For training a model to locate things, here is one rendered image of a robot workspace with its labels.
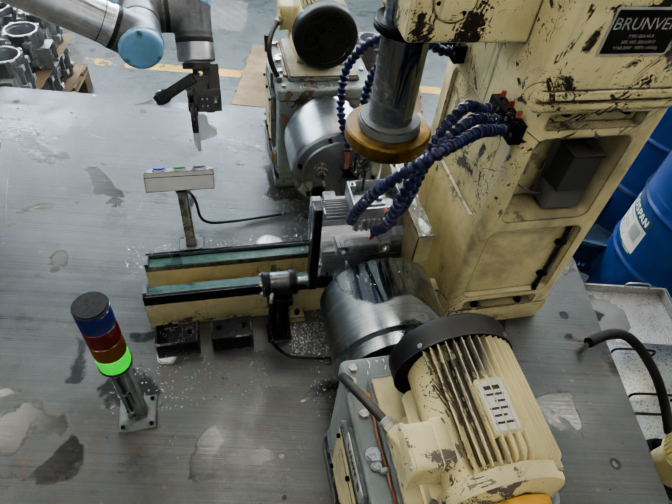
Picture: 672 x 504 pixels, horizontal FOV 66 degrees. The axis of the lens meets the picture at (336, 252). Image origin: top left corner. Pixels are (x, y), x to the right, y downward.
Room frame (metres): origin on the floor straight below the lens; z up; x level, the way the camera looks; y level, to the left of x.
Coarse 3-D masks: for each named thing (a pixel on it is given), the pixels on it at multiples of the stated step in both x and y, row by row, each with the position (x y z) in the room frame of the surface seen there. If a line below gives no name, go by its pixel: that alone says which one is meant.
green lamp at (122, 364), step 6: (126, 354) 0.47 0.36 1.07; (120, 360) 0.45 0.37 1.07; (126, 360) 0.46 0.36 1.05; (102, 366) 0.44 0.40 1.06; (108, 366) 0.44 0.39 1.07; (114, 366) 0.44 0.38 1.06; (120, 366) 0.45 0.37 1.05; (126, 366) 0.46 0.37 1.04; (102, 372) 0.44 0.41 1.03; (108, 372) 0.44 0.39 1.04; (114, 372) 0.44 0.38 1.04; (120, 372) 0.45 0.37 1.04
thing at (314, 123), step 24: (312, 120) 1.18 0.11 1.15; (336, 120) 1.17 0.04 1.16; (288, 144) 1.17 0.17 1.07; (312, 144) 1.10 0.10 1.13; (336, 144) 1.11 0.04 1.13; (312, 168) 1.09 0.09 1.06; (336, 168) 1.11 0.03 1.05; (360, 168) 1.10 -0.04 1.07; (312, 192) 1.09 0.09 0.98; (336, 192) 1.11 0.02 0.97
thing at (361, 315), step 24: (360, 264) 0.69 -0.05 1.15; (384, 264) 0.69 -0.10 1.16; (408, 264) 0.71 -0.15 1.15; (336, 288) 0.65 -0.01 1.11; (360, 288) 0.63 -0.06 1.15; (384, 288) 0.63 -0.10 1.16; (408, 288) 0.64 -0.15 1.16; (432, 288) 0.68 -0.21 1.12; (336, 312) 0.60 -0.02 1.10; (360, 312) 0.58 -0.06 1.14; (384, 312) 0.57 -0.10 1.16; (408, 312) 0.58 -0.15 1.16; (432, 312) 0.60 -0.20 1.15; (336, 336) 0.56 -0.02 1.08; (360, 336) 0.53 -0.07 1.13; (384, 336) 0.53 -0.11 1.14; (336, 360) 0.52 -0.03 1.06
